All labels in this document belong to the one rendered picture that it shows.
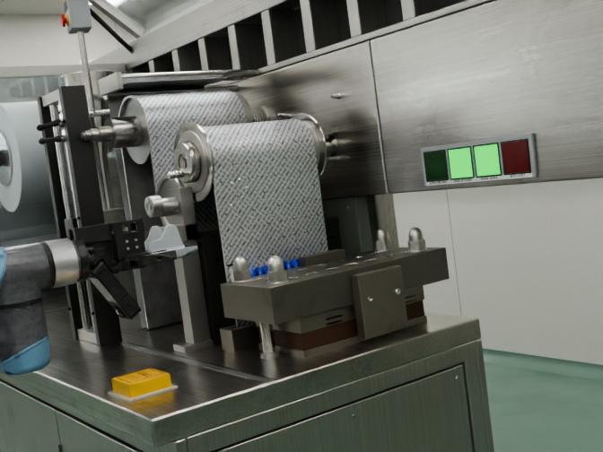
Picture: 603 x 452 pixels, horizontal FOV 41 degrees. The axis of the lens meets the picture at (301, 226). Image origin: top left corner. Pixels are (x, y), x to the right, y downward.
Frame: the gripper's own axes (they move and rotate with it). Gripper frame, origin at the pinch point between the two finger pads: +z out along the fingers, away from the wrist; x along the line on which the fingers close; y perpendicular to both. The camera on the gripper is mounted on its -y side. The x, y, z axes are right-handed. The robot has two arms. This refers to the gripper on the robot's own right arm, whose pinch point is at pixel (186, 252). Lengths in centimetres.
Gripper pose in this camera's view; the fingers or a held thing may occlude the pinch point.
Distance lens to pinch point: 142.4
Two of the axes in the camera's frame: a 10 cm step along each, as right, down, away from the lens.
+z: 8.1, -1.5, 5.7
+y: -1.4, -9.9, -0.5
